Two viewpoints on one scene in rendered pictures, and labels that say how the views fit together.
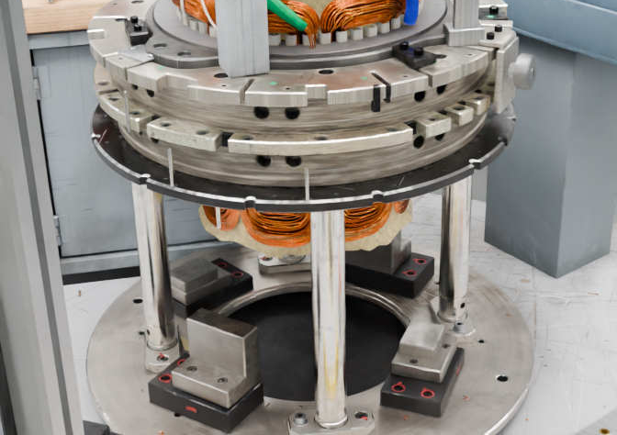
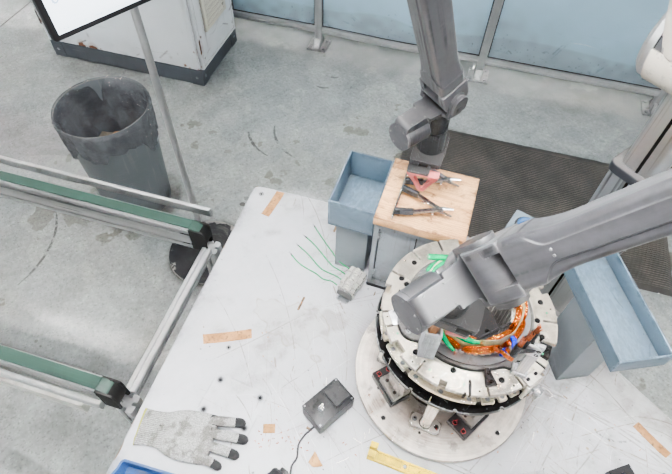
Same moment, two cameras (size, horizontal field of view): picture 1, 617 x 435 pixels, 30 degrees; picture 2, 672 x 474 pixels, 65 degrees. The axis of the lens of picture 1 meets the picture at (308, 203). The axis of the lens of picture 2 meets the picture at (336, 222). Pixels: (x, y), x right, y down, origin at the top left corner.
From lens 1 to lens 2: 67 cm
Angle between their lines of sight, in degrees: 32
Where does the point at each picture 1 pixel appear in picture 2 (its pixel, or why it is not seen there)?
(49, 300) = not seen: outside the picture
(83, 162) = (389, 260)
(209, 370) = (392, 384)
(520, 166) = (562, 339)
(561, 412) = (512, 455)
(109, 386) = (362, 360)
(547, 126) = (576, 341)
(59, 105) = (385, 243)
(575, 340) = (541, 420)
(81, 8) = (402, 226)
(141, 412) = (367, 380)
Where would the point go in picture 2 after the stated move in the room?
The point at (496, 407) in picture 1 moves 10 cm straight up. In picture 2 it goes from (486, 446) to (499, 433)
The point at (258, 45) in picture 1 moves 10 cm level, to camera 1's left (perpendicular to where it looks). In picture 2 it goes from (430, 354) to (377, 327)
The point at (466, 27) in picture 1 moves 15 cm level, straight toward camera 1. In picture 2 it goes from (519, 372) to (477, 447)
